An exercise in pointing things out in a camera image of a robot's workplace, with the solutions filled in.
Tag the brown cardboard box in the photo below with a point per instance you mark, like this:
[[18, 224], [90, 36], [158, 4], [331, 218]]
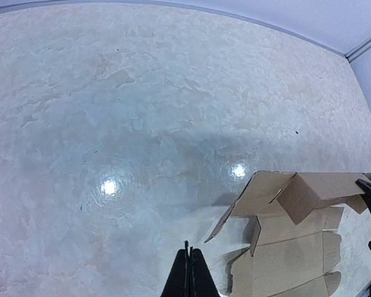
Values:
[[293, 245]]

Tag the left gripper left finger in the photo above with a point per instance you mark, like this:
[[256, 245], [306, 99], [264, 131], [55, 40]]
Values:
[[177, 283]]

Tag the right aluminium corner post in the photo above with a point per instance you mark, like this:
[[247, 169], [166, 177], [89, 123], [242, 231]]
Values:
[[359, 50]]

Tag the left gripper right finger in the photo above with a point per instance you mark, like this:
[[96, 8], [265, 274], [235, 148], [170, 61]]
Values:
[[201, 283]]

